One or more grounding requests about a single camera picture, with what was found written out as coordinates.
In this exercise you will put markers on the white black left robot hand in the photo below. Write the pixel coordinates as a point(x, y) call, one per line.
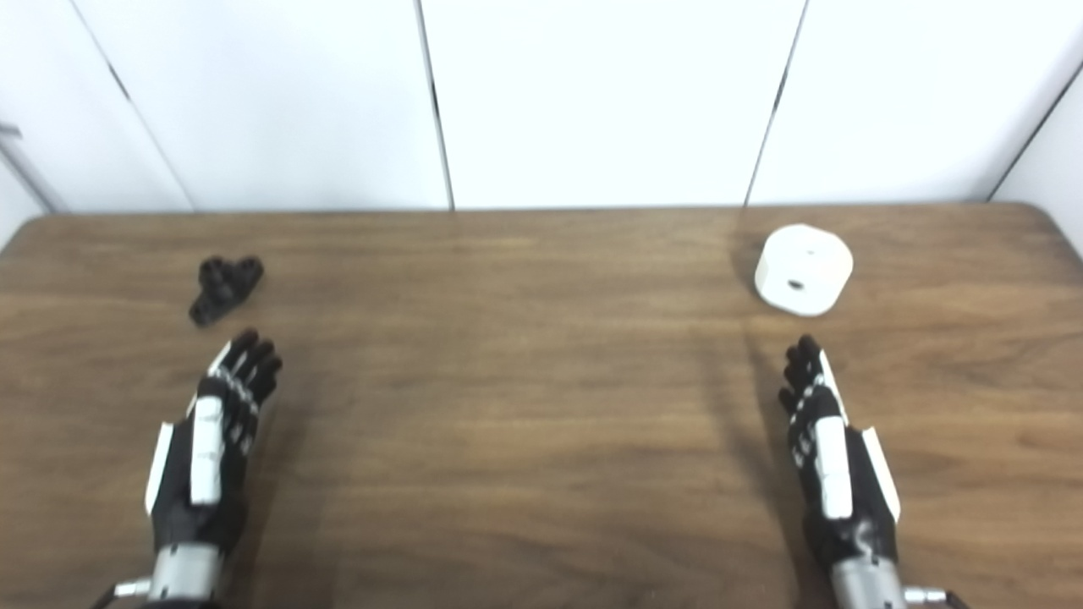
point(206, 457)

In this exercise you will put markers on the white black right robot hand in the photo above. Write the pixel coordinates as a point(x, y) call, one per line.
point(833, 465)

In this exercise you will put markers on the black holder part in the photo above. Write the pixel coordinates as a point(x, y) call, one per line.
point(222, 288)

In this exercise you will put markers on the round white piece with holes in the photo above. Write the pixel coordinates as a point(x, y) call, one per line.
point(804, 262)

